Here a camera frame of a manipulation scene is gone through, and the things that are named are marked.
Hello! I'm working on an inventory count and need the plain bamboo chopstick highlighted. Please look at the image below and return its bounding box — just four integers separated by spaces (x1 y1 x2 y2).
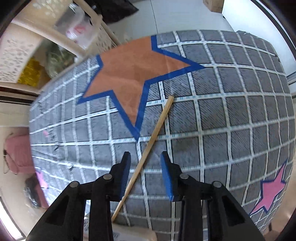
111 96 174 222

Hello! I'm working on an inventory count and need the white plastic utensil caddy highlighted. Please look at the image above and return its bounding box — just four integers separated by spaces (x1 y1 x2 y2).
83 213 158 240

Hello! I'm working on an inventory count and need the grey checked star tablecloth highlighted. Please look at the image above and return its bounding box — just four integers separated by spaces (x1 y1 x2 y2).
30 30 295 240

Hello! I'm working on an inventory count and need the pink plastic stool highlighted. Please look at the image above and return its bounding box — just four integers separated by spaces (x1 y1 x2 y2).
4 135 35 175

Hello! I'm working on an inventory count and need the cardboard box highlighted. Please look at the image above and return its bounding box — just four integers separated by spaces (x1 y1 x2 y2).
203 0 224 14

